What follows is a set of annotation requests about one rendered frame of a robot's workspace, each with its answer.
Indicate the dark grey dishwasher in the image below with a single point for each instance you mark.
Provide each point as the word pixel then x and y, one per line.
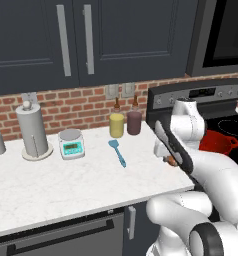
pixel 57 245

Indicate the purple bottle with brown nozzle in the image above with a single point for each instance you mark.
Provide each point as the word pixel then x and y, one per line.
pixel 134 122

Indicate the white paper towel roll holder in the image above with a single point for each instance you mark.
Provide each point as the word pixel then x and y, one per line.
pixel 31 130

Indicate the red pot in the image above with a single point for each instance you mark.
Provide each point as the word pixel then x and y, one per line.
pixel 217 144

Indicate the black stove with hob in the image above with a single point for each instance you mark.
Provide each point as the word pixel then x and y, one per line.
pixel 164 96

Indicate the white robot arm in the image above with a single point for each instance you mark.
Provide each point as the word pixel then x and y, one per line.
pixel 217 176

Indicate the dark cupboard door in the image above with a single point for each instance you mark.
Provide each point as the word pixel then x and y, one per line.
pixel 137 33
pixel 27 36

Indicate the blue spatula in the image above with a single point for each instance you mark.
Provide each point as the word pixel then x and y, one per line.
pixel 117 152

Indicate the grey wall outlet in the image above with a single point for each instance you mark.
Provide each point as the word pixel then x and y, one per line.
pixel 112 91
pixel 128 90
pixel 29 97

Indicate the white and teal kitchen scale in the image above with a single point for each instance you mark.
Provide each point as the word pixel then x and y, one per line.
pixel 71 145

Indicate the dark lower cabinet door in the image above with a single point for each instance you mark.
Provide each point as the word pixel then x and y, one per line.
pixel 142 230

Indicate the yellow bottle with brown nozzle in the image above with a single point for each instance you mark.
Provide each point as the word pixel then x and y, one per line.
pixel 116 125

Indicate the black microwave oven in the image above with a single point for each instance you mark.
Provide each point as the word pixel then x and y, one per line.
pixel 199 36

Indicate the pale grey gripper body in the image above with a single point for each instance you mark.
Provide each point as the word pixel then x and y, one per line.
pixel 161 150

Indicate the small brown vegetable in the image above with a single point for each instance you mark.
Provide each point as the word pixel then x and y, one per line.
pixel 171 161

